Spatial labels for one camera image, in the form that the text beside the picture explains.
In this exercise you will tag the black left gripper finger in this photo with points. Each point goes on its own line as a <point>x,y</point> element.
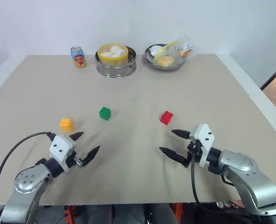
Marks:
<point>77,136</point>
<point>91,155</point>

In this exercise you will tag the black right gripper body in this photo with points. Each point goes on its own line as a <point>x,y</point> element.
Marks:
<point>195,151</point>

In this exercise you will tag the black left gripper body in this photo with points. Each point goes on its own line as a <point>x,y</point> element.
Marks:
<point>71,159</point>

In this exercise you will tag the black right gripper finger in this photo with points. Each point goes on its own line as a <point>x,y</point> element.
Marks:
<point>174,155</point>
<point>181,133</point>

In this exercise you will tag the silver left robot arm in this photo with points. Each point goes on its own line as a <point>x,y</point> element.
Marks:
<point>28,179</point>

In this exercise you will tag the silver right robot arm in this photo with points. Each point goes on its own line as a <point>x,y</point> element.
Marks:
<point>245,168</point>

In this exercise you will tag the yellow toy building block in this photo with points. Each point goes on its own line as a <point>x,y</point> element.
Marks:
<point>66,125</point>

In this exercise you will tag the red toy building block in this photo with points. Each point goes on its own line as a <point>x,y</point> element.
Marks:
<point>166,118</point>

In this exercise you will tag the green toy building block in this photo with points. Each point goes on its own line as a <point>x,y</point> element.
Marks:
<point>105,113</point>

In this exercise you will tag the beige table cloth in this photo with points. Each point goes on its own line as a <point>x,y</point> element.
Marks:
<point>138,144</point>

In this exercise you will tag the dark rounded shape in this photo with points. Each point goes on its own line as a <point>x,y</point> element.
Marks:
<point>162,214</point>

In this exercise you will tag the stainless steel bowl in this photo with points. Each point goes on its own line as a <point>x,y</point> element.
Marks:
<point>166,67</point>

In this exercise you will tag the golden bread roll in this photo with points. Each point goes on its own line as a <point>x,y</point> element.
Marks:
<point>185,53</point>
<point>166,61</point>

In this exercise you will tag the stainless steel steamer pot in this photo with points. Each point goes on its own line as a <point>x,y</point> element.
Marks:
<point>115,70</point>

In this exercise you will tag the blue orange drink can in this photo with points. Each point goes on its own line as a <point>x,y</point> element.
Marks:
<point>79,58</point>

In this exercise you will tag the clear plastic bag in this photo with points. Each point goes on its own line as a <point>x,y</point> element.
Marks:
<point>175,50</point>

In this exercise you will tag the bamboo steamer basket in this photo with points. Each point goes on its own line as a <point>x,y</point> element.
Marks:
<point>113,60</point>

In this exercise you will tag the white steamed bun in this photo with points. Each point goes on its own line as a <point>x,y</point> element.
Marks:
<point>119,50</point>
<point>106,54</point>

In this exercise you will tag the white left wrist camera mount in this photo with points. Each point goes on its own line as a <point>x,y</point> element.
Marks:
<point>60,147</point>

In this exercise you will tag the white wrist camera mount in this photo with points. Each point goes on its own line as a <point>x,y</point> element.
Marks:
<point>204,136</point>
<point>60,147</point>

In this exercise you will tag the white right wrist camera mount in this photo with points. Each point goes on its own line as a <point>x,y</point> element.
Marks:
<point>204,136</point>

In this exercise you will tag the orange metal frame part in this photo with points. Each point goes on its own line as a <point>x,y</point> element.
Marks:
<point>70,214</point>
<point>177,212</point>

